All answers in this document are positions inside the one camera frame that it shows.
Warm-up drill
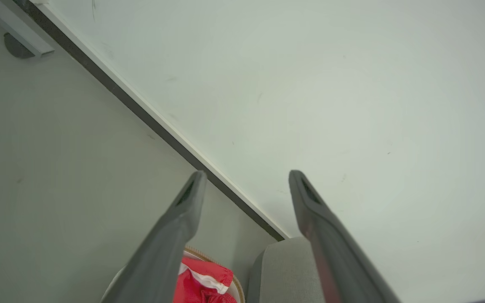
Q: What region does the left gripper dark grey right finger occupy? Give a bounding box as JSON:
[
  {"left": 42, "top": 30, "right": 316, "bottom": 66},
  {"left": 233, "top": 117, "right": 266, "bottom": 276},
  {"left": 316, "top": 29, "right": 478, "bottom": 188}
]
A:
[{"left": 289, "top": 170, "right": 401, "bottom": 303}]

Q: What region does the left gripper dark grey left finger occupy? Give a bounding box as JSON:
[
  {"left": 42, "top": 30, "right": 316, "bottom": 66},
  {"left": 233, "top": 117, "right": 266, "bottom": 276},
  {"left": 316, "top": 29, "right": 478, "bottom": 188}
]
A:
[{"left": 101, "top": 170, "right": 207, "bottom": 303}]

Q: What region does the red and white jersey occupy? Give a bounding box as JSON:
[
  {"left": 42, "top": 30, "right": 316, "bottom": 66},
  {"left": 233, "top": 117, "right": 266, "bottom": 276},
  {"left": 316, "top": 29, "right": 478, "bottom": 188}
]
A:
[{"left": 173, "top": 257, "right": 238, "bottom": 303}]

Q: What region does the white laundry basket brown rim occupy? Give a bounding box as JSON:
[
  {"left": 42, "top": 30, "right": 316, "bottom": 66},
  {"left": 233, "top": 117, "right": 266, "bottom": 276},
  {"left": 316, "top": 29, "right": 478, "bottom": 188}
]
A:
[{"left": 101, "top": 246, "right": 246, "bottom": 303}]

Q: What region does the grey fabric sofa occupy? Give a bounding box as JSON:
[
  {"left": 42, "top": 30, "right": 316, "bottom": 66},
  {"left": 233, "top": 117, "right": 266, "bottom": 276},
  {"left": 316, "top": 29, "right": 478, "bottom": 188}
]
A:
[{"left": 247, "top": 237, "right": 325, "bottom": 303}]

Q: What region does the white and black baseboard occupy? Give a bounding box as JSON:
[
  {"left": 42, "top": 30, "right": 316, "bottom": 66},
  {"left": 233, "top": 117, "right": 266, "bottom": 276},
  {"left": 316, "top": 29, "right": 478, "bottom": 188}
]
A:
[{"left": 13, "top": 0, "right": 290, "bottom": 242}]

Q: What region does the dark round frame foot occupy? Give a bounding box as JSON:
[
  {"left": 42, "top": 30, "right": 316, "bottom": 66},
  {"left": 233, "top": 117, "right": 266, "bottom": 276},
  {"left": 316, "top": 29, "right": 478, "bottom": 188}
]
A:
[{"left": 3, "top": 33, "right": 36, "bottom": 59}]

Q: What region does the grey metal frame foot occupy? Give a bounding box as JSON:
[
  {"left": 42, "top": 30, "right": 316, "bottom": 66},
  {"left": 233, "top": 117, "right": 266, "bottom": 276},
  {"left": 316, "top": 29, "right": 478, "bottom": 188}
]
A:
[{"left": 0, "top": 0, "right": 55, "bottom": 58}]

